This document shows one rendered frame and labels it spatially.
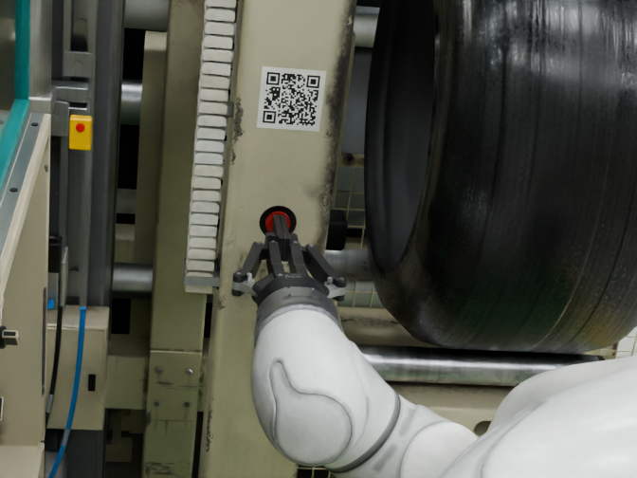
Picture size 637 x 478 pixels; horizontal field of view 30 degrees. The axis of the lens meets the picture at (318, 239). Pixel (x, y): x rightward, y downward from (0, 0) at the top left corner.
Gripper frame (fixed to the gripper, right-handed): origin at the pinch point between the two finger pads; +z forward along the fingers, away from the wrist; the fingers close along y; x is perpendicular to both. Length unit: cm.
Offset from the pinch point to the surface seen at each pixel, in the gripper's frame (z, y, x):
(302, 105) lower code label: 4.0, -1.4, -15.4
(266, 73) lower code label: 4.0, 3.2, -19.0
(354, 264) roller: 24.6, -14.3, 14.9
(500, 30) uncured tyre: -11.2, -19.0, -30.1
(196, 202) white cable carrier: 5.1, 10.1, -1.7
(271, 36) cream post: 4.1, 3.1, -23.4
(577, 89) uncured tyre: -14.7, -27.2, -25.6
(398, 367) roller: -3.5, -16.1, 15.2
